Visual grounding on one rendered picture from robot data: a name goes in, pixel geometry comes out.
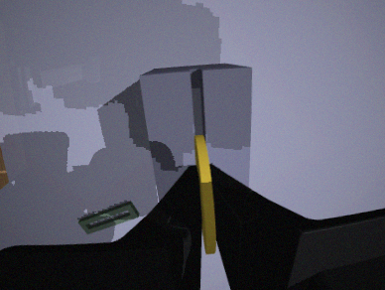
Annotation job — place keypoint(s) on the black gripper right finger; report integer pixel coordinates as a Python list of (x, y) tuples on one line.
[(265, 246)]

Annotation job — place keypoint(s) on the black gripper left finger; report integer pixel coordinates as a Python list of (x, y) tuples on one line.
[(161, 252)]

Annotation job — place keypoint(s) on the dark grey box walls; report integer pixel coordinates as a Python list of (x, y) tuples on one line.
[(194, 71)]

